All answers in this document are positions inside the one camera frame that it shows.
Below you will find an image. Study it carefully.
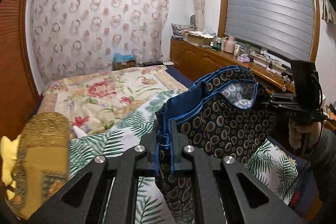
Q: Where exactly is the navy patterned silk shirt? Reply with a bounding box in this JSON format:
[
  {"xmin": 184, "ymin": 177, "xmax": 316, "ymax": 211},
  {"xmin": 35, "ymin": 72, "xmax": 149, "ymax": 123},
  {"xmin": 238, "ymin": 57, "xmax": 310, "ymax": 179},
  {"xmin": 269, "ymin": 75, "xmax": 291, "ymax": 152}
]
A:
[{"xmin": 155, "ymin": 65, "xmax": 276, "ymax": 223}]

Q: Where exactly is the palm leaf print towel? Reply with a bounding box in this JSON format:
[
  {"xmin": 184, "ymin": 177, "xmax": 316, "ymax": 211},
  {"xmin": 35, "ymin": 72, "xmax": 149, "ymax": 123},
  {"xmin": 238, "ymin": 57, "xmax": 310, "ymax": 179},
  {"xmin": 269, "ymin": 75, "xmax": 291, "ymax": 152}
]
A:
[{"xmin": 70, "ymin": 90, "xmax": 301, "ymax": 223}]

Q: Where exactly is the wooden sideboard cabinet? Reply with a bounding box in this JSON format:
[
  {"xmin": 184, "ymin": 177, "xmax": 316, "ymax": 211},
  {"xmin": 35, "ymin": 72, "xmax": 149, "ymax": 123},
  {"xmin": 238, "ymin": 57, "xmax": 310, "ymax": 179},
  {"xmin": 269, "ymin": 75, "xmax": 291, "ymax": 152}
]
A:
[{"xmin": 170, "ymin": 39, "xmax": 295, "ymax": 93}]

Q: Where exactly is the brown louvered wardrobe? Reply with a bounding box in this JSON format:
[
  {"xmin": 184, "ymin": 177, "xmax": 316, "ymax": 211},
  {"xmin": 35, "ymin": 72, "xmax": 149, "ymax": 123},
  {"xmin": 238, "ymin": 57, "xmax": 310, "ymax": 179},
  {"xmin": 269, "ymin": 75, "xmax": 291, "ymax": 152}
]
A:
[{"xmin": 1, "ymin": 0, "xmax": 41, "ymax": 140}]

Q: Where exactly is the cardboard box with blue cloth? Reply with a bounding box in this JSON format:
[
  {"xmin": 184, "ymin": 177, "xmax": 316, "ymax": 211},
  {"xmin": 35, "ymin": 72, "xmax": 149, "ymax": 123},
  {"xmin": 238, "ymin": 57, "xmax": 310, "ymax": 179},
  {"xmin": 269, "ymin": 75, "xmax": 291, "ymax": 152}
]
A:
[{"xmin": 112, "ymin": 53, "xmax": 137, "ymax": 71}]

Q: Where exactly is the pink thermos jug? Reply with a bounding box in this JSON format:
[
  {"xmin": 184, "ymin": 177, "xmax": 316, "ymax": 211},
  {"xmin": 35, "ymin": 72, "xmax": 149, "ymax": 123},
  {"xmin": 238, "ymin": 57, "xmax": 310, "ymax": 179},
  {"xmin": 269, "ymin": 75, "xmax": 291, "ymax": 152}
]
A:
[{"xmin": 224, "ymin": 36, "xmax": 236, "ymax": 54}]

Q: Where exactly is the person's right hand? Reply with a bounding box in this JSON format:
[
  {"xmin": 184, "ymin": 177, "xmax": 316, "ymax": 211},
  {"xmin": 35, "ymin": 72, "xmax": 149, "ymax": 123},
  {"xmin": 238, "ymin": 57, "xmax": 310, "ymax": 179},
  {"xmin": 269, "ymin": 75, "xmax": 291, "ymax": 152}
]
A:
[{"xmin": 289, "ymin": 119, "xmax": 322, "ymax": 149}]

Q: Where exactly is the cardboard box on cabinet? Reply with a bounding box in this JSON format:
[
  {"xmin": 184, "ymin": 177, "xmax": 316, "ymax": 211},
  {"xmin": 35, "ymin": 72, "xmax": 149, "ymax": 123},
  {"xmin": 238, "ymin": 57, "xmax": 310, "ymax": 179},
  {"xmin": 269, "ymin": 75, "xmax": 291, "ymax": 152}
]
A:
[{"xmin": 185, "ymin": 31, "xmax": 214, "ymax": 46}]

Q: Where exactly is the gold brocade pillow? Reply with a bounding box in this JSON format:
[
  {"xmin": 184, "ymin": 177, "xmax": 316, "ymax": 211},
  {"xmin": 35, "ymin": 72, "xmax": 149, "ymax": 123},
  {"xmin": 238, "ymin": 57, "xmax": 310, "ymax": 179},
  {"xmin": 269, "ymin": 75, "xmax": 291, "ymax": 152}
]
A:
[{"xmin": 7, "ymin": 112, "xmax": 70, "ymax": 220}]

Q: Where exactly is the floral bed quilt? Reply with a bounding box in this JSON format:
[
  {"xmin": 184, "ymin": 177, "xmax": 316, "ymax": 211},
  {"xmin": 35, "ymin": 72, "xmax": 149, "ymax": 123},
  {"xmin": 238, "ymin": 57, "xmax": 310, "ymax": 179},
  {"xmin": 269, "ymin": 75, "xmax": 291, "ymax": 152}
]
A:
[{"xmin": 38, "ymin": 65, "xmax": 187, "ymax": 135}]

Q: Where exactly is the patterned sheer curtain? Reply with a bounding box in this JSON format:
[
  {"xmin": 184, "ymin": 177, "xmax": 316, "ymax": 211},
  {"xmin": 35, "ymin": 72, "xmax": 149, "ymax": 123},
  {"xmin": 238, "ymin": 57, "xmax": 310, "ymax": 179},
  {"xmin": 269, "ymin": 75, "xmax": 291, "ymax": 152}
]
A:
[{"xmin": 30, "ymin": 0, "xmax": 169, "ymax": 83}]

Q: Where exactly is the grey window blind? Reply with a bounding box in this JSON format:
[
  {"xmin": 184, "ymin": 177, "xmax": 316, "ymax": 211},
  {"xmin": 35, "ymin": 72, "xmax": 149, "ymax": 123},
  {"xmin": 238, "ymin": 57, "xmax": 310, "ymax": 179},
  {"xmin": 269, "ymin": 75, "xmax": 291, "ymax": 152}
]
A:
[{"xmin": 225, "ymin": 0, "xmax": 313, "ymax": 61}]

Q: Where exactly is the yellow plush toy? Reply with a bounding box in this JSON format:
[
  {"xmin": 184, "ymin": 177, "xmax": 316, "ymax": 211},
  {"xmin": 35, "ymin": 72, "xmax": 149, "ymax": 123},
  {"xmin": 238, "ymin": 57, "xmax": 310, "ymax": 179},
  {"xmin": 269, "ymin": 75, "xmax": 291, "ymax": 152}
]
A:
[{"xmin": 1, "ymin": 134, "xmax": 21, "ymax": 200}]

